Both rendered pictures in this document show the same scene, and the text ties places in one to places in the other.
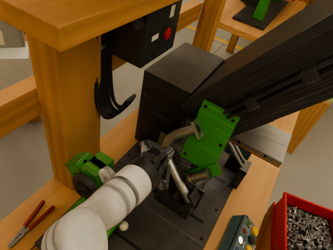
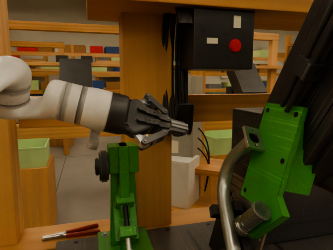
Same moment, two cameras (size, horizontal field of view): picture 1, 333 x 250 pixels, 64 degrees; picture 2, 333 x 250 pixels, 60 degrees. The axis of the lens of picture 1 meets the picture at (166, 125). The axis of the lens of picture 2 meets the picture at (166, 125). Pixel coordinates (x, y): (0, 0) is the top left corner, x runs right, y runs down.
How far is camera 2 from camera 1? 0.62 m
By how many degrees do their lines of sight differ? 58
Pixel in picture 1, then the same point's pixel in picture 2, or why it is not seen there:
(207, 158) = (267, 190)
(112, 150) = (197, 218)
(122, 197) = (65, 84)
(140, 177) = (101, 91)
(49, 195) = (106, 225)
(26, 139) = not seen: outside the picture
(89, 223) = (11, 58)
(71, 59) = (137, 58)
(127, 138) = not seen: hidden behind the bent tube
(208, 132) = (270, 146)
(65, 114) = not seen: hidden behind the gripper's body
